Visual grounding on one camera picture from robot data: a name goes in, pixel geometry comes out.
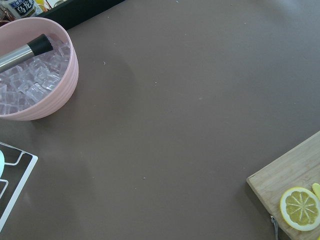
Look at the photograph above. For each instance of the pink bowl of ice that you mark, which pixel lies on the pink bowl of ice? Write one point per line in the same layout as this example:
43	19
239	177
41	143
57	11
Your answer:
39	86

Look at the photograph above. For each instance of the yellow plastic knife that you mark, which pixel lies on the yellow plastic knife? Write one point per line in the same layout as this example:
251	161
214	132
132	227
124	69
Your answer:
316	189

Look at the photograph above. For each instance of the copper wire bottle rack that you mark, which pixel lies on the copper wire bottle rack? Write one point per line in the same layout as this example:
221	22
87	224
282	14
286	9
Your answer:
7	15

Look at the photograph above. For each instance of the long black bar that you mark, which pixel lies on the long black bar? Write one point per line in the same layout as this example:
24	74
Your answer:
74	12

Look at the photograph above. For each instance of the lower lemon slice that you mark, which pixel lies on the lower lemon slice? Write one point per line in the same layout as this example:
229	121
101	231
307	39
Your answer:
300	209

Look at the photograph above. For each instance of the steel muddler black tip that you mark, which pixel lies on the steel muddler black tip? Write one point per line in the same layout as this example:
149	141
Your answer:
35	47

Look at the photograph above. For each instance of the white cup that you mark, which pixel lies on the white cup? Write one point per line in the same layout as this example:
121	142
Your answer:
2	163

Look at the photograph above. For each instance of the wooden cutting board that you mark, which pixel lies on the wooden cutting board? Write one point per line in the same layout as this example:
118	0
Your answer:
299	167

